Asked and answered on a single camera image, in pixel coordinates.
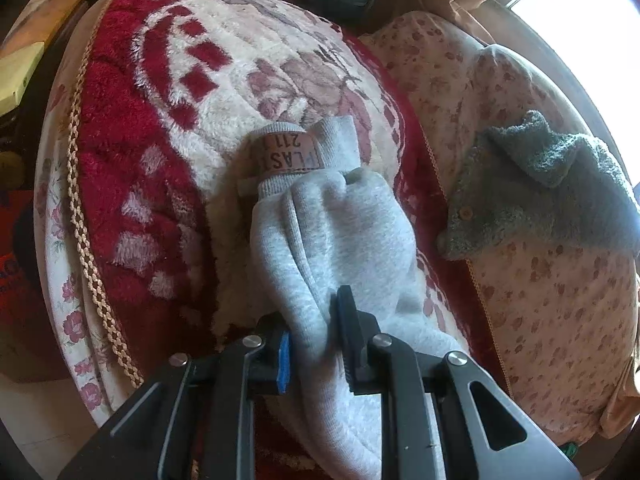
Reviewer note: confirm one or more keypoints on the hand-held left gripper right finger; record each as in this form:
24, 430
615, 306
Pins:
344, 310

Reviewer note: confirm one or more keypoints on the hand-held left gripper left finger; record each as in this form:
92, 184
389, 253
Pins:
283, 366

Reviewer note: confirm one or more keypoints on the grey sweat pants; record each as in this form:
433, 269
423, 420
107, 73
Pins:
330, 240

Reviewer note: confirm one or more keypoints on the floral beige sofa backrest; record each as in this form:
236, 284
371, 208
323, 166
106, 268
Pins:
550, 310

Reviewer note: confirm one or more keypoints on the grey fuzzy cardigan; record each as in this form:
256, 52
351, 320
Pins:
525, 195

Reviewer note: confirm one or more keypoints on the white rose-print bed sheet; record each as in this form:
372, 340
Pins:
70, 325

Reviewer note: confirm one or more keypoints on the red and white floral blanket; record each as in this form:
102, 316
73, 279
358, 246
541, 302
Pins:
150, 160

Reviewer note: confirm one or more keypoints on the window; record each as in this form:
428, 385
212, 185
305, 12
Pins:
590, 20

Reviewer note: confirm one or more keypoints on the yellow-green box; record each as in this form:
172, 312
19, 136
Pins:
17, 77

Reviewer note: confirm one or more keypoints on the tan cardboard board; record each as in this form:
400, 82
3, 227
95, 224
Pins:
52, 10

